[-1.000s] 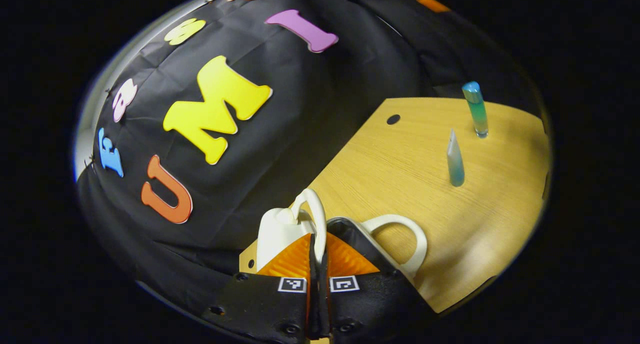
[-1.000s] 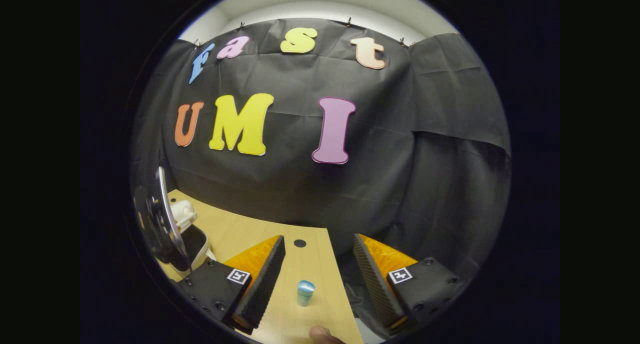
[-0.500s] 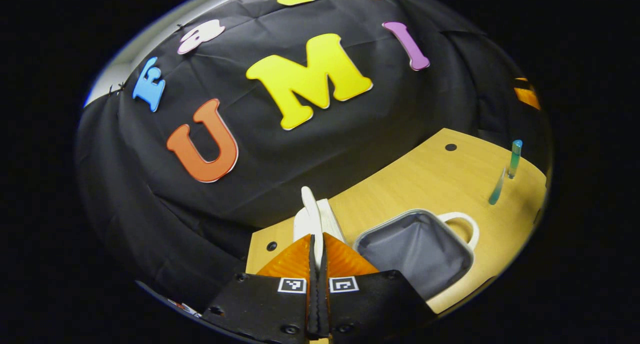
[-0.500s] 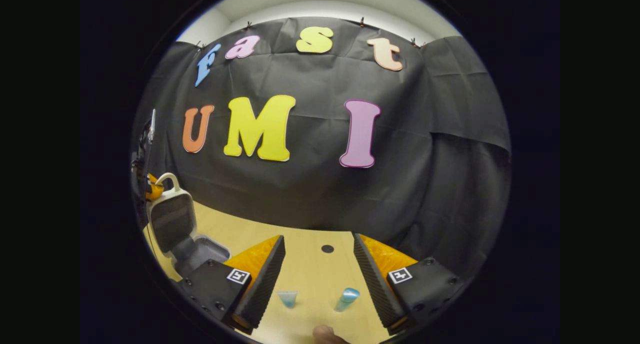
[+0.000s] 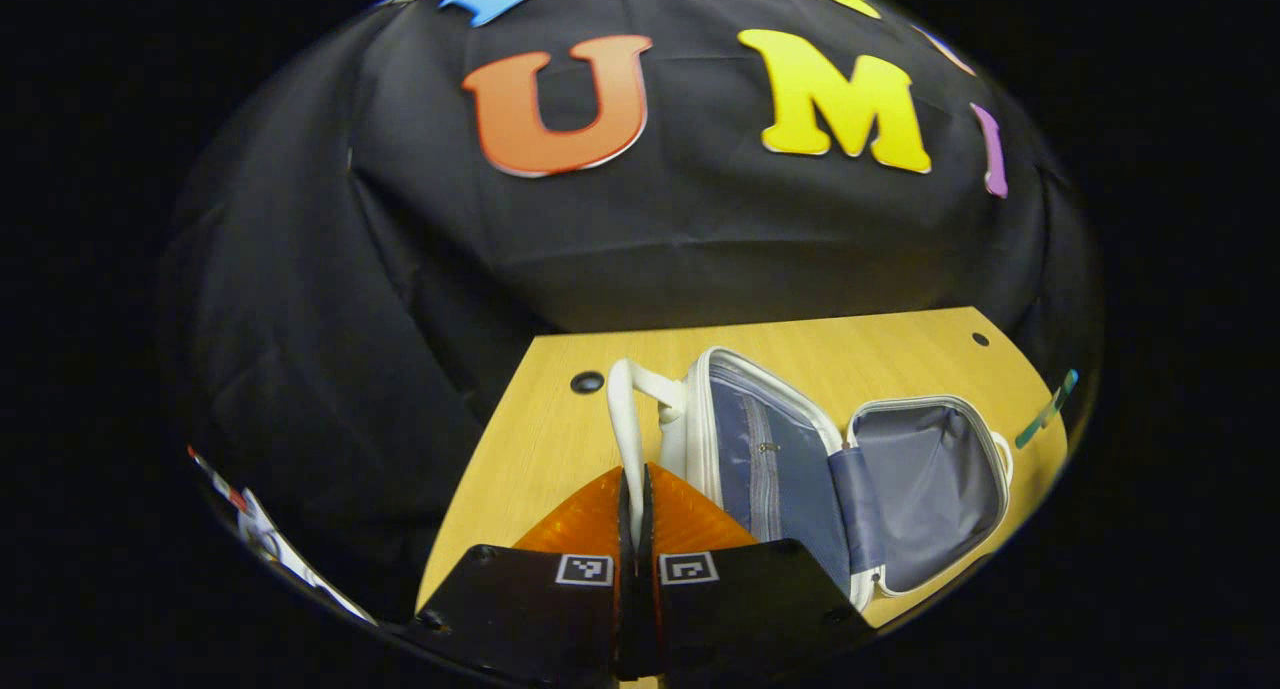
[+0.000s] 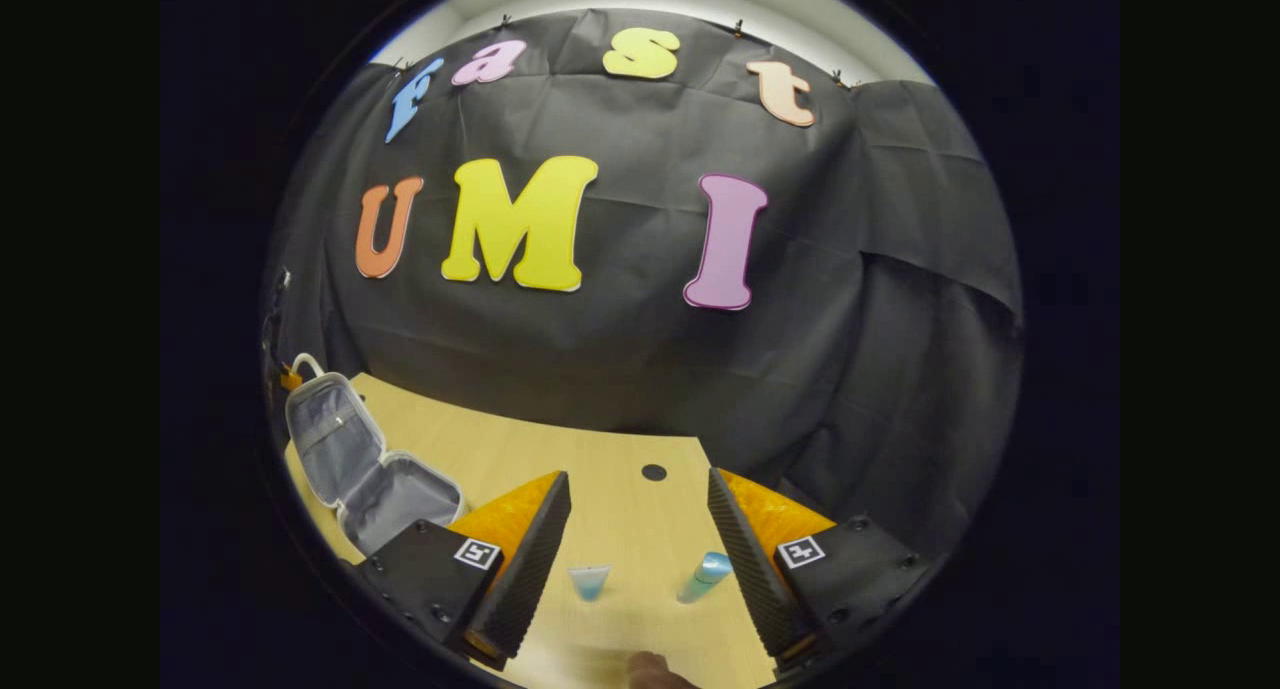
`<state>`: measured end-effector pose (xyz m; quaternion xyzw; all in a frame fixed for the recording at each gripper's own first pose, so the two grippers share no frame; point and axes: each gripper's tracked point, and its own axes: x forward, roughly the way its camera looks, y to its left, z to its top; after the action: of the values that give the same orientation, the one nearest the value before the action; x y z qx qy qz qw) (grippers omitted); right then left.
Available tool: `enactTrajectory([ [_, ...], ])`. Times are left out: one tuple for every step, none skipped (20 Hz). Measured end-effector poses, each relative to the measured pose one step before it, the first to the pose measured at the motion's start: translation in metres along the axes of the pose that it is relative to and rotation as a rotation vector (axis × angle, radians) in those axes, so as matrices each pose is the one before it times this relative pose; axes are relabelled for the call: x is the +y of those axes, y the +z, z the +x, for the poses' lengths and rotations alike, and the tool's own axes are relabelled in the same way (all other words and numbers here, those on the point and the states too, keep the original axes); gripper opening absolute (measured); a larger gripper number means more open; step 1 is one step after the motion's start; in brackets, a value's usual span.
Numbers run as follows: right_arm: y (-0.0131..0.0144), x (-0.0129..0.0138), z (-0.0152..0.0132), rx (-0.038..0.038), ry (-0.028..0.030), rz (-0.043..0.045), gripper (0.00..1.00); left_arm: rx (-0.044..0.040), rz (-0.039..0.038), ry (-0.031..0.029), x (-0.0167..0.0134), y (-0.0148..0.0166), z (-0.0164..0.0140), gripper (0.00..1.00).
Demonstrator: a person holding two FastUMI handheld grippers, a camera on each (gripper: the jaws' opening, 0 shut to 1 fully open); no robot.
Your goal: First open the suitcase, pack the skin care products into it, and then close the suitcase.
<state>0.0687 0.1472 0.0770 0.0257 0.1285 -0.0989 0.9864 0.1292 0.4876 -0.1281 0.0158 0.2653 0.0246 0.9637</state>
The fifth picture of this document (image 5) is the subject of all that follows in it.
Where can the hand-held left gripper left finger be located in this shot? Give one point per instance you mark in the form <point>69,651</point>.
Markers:
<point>623,569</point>

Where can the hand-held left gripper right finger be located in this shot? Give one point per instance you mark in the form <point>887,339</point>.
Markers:
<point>649,589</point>

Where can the white suitcase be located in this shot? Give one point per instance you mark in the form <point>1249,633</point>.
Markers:
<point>790,469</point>

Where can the blue capped toner bottle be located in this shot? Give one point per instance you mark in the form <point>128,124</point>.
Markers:
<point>1045,409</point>

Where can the black backdrop cloth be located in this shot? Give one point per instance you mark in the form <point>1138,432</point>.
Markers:
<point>700,249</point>

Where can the white printed clutter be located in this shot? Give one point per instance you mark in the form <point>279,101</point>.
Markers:
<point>260,529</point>

